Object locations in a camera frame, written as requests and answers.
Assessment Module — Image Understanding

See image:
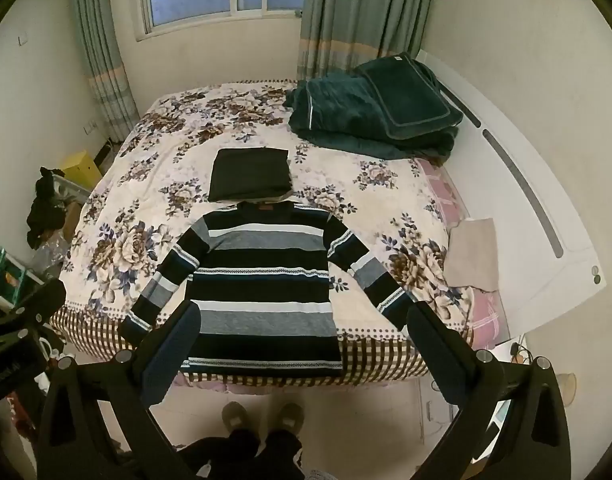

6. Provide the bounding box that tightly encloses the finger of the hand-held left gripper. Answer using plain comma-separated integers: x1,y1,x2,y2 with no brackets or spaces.
0,277,68,332

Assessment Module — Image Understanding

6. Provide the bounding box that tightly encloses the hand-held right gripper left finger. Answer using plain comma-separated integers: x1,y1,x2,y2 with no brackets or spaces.
36,300,201,480

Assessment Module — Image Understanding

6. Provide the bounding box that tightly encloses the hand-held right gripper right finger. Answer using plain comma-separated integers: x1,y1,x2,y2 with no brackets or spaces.
406,302,574,480

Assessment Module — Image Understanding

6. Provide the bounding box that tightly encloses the striped knit sweater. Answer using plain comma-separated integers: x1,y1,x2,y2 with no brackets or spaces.
117,201,417,378

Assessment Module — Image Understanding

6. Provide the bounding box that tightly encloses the green and white box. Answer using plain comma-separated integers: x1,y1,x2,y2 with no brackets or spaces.
0,242,32,306

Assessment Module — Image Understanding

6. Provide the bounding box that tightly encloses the clear plastic bag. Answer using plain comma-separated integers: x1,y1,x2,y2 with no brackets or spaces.
33,237,69,281

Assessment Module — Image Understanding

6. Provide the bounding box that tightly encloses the black hanging clothing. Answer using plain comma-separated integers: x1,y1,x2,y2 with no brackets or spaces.
26,165,69,250

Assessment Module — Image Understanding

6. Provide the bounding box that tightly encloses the person's left shoe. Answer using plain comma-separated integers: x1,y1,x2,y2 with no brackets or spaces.
221,401,249,433

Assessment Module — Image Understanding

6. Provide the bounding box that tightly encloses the beige towel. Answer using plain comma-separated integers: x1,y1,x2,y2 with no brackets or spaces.
443,217,501,293

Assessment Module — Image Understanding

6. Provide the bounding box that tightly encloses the person's left leg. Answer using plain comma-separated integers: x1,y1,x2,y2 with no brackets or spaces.
178,427,261,480

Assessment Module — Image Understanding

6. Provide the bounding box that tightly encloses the person's leg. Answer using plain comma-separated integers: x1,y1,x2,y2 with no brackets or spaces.
253,427,307,480
178,427,261,480

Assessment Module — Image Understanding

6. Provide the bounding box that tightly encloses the floral blanket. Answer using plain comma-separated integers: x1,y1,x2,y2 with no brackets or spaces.
51,78,474,391

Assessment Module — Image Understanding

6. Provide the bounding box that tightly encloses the yellow box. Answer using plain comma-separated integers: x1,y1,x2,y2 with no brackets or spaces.
61,151,105,191

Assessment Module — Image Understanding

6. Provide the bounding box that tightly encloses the person's right leg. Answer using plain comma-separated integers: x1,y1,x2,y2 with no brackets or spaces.
253,427,307,480

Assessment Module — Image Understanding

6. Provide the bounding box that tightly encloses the pink checked sheet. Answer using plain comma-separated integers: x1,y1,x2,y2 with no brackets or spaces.
418,157,511,348

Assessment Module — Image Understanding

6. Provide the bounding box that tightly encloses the white bed headboard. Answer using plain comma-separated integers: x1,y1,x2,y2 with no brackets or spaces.
416,49,606,346

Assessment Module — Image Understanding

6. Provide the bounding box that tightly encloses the folded dark garment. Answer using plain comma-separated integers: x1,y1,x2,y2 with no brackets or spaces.
208,146,293,204

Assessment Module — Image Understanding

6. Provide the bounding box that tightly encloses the dark green quilt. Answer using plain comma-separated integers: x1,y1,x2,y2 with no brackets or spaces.
283,77,460,168

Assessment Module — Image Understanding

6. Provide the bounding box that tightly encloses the dark green pillow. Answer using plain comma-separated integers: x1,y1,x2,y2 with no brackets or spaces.
356,52,465,140

